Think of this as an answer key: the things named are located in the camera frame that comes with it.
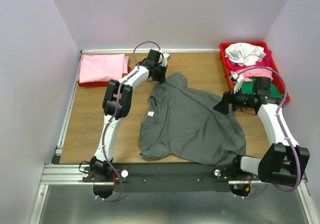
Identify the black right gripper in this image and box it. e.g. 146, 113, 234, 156
212, 83, 256, 115

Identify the grey t shirt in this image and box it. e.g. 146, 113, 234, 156
138, 72, 246, 165

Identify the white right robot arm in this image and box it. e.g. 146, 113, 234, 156
223, 73, 310, 192

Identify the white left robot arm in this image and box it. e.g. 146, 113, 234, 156
86, 49, 232, 182

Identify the green t shirt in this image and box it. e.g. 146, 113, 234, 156
241, 77, 285, 99

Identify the light pink t shirt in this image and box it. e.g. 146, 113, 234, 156
229, 68, 273, 82

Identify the white t shirt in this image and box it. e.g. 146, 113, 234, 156
225, 42, 267, 67

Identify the folded pink t shirt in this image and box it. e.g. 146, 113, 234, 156
78, 54, 129, 84

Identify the folded red t shirt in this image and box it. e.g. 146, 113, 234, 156
76, 66, 131, 87

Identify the magenta t shirt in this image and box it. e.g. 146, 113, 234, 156
224, 50, 272, 72

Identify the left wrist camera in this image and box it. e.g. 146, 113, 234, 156
158, 49, 171, 67

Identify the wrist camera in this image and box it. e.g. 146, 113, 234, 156
229, 73, 244, 94
158, 49, 171, 67

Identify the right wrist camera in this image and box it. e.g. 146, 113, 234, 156
229, 73, 244, 94

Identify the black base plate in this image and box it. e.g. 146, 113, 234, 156
83, 162, 259, 193

